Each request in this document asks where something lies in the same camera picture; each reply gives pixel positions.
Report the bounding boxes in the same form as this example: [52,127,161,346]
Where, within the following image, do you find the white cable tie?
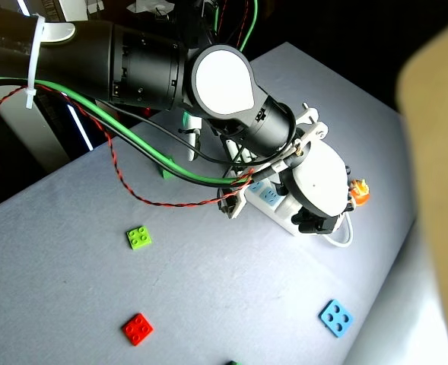
[24,14,46,110]

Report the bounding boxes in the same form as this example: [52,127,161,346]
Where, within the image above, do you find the red-black twisted wire arm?
[0,85,256,209]

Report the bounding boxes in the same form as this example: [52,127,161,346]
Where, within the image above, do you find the grey coiled power strip cable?
[323,212,356,249]

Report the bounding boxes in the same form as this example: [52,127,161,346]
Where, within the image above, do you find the white light strip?
[16,0,95,152]

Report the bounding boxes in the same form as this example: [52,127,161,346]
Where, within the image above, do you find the blue four-hole block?
[318,299,355,338]

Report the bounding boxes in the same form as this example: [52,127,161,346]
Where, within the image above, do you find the red toy brick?
[122,313,154,347]

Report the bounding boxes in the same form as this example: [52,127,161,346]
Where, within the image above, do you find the grey table cloth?
[0,41,417,365]

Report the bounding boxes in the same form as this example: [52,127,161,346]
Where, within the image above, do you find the green cable of arm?
[0,75,256,188]
[240,0,259,53]

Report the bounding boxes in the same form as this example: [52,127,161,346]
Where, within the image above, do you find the white power strip blue sockets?
[242,180,319,237]

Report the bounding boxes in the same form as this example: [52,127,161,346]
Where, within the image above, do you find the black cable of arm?
[0,81,301,187]

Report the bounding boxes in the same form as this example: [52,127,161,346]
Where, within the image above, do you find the green cube with number 7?
[157,155,177,180]

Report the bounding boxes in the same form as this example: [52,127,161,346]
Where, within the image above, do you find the grey frame panel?
[0,89,71,174]

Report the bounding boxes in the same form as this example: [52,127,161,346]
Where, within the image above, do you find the lime green toy brick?
[126,225,153,251]

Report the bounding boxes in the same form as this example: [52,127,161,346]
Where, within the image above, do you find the red-black wire of arm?
[229,0,250,47]

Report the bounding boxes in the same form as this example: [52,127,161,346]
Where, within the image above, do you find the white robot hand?
[275,144,357,237]
[180,111,254,171]

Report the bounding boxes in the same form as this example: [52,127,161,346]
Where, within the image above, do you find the tan blurred panel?
[396,11,448,365]

